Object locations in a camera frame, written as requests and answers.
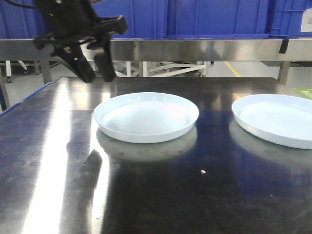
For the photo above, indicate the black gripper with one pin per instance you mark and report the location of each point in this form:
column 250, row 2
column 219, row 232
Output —
column 75, row 22

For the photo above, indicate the light blue plate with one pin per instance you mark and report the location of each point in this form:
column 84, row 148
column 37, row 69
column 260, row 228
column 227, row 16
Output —
column 280, row 119
column 146, row 117

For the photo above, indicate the blue plastic bin left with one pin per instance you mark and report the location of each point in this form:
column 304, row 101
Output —
column 146, row 19

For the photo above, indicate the blue plastic bin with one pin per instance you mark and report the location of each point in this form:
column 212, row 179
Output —
column 285, row 16
column 217, row 19
column 146, row 19

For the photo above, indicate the blue plastic bin centre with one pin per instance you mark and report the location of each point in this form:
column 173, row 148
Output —
column 217, row 19

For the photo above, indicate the black tape strip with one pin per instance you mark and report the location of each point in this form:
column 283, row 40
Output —
column 284, row 46

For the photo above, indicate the blue plastic bin right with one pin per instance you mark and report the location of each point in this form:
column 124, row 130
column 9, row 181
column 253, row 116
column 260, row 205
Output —
column 285, row 16

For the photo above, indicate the white paper label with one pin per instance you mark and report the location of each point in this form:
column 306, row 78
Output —
column 306, row 24

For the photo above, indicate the white metal frame background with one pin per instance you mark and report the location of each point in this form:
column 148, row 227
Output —
column 159, row 69

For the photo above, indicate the stainless steel shelf rail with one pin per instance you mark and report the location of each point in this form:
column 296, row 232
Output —
column 210, row 50

